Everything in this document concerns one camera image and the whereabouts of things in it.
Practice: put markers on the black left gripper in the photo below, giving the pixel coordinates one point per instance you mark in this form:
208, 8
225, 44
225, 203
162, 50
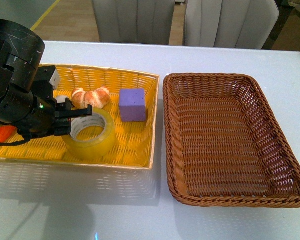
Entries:
49, 118

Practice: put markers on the clear tape roll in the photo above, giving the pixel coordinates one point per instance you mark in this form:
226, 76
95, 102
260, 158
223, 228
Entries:
91, 137

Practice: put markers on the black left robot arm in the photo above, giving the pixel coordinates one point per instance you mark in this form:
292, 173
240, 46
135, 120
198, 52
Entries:
27, 89

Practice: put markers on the yellow woven basket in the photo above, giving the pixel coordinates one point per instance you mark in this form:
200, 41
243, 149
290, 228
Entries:
135, 141

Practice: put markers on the brown wicker basket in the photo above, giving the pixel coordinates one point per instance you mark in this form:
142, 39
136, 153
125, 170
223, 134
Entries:
224, 146

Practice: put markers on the toy croissant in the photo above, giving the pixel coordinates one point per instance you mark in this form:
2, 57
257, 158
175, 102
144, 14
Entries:
98, 98

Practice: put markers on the toy carrot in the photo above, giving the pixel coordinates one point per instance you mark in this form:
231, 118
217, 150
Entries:
6, 132

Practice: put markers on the purple foam cube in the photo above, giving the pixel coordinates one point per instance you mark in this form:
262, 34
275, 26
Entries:
132, 105

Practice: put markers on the left grey chair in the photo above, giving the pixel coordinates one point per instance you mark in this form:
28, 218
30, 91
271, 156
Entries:
134, 21

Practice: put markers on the grey chair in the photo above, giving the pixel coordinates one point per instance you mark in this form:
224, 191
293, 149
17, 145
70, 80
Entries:
134, 21
231, 24

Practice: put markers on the right grey chair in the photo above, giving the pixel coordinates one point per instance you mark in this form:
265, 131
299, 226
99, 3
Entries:
231, 24

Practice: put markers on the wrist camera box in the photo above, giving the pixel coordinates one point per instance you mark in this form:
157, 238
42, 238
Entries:
46, 80

